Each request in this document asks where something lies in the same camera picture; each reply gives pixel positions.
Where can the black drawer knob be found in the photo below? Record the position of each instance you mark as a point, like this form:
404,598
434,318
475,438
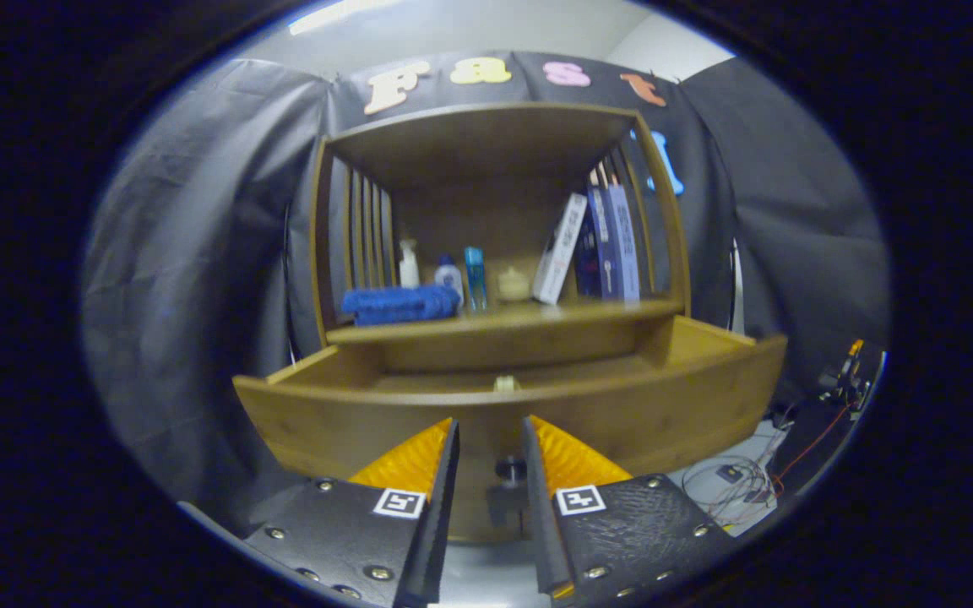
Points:
510,469

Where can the black device with orange tip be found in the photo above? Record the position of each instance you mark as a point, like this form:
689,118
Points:
845,376

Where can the wooden cabinet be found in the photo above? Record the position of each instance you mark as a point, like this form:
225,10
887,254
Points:
486,143

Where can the beige lidded tea cup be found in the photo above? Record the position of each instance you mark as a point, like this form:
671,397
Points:
514,285

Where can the pale round tape roll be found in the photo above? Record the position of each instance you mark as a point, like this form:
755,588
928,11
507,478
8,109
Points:
506,384

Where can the blue folded towel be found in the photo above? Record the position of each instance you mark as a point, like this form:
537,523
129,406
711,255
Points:
398,306

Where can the dark blue book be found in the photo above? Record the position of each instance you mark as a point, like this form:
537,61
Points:
598,245

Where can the wooden countertop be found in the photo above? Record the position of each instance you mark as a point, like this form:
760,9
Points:
537,317

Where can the white pump bottle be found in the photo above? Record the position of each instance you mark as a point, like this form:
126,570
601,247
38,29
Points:
409,270

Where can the white bottle with blue cap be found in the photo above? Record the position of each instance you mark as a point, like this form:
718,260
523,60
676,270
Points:
449,279

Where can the pale blue book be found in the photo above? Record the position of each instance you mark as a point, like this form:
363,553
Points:
624,245

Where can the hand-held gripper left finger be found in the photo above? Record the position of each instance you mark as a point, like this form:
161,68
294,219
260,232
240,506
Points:
440,523

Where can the white book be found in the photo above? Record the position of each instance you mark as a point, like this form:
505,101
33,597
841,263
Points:
560,249

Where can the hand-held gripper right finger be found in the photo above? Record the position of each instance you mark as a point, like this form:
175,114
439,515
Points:
537,523

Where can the clear blue bottle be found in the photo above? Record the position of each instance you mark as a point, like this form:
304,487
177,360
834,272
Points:
475,283

